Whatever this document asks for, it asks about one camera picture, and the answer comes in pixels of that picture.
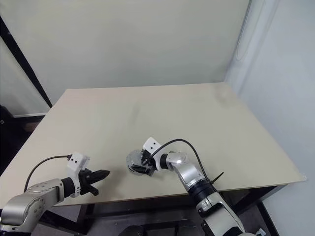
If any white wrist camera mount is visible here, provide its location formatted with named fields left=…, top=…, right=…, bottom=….
left=66, top=152, right=91, bottom=199
left=142, top=137, right=164, bottom=171

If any black diagonal frame bar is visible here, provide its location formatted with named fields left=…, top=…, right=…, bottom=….
left=0, top=15, right=53, bottom=108

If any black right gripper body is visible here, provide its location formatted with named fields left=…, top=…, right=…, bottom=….
left=144, top=152, right=158, bottom=177

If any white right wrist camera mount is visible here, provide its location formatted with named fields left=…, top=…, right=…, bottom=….
left=142, top=137, right=164, bottom=171

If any black metal table frame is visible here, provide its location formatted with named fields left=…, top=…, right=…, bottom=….
left=45, top=185, right=281, bottom=236

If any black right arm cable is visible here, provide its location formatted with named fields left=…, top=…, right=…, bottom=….
left=150, top=139, right=211, bottom=185

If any shiny silver round object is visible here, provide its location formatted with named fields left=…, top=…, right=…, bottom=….
left=125, top=149, right=149, bottom=175

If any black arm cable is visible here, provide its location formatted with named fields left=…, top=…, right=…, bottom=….
left=150, top=139, right=211, bottom=185
left=24, top=154, right=73, bottom=194

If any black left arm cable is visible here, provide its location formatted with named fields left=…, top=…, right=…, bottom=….
left=24, top=154, right=73, bottom=194

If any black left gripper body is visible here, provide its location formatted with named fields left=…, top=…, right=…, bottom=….
left=78, top=168, right=99, bottom=197

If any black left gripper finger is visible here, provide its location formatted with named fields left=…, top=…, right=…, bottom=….
left=91, top=175, right=109, bottom=184
left=91, top=169, right=111, bottom=177

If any dark rounded shape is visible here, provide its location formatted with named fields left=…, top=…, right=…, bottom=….
left=120, top=224, right=144, bottom=236
left=177, top=224, right=198, bottom=236

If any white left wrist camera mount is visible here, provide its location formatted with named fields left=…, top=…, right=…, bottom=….
left=66, top=152, right=91, bottom=199

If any black cable tie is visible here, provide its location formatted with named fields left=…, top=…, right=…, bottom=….
left=211, top=172, right=225, bottom=184

